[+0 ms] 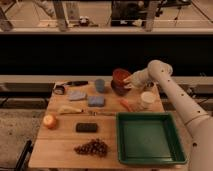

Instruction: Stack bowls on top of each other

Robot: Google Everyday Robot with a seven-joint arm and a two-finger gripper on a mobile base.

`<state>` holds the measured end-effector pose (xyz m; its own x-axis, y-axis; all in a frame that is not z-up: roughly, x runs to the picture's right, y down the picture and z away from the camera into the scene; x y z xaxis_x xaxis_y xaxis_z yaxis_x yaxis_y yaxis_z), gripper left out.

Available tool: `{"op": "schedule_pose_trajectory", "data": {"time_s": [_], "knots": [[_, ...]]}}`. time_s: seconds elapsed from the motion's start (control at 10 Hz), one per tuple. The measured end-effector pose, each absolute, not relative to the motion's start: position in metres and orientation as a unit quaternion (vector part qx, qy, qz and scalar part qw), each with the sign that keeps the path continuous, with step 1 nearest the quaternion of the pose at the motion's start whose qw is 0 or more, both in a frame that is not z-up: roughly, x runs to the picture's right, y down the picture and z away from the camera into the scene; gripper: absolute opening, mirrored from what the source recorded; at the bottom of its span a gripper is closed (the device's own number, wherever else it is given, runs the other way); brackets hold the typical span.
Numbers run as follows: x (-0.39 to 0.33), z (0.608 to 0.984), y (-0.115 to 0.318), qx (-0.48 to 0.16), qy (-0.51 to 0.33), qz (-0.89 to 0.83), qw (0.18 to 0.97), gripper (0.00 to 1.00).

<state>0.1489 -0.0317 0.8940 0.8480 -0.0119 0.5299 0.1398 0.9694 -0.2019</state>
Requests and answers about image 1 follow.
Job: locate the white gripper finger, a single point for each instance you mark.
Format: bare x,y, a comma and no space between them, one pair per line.
127,82

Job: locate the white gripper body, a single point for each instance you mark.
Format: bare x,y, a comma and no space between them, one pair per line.
139,78

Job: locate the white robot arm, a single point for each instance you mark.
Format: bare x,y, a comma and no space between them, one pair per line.
197,121

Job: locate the dark maroon bowl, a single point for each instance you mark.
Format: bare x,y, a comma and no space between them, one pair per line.
119,89

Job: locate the white cup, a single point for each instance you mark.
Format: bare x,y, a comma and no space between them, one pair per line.
147,98

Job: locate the orange carrot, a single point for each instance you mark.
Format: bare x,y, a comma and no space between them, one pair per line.
126,105

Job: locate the blue cup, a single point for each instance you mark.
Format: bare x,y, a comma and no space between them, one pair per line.
100,85

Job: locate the blue sponge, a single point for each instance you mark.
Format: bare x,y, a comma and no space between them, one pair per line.
96,101

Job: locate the metal knife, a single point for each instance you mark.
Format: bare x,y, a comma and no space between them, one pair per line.
91,113

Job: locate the grey blue cloth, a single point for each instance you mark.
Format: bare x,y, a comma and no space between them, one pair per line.
77,95

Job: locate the green square tray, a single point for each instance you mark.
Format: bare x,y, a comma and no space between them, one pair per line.
148,139

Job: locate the black rectangular block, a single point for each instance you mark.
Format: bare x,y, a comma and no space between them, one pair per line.
87,127

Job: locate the banana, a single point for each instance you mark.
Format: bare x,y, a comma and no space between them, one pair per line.
69,110

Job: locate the wooden board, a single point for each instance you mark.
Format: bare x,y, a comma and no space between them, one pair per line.
53,148

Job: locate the bunch of dark grapes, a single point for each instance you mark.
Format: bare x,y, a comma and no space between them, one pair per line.
93,147

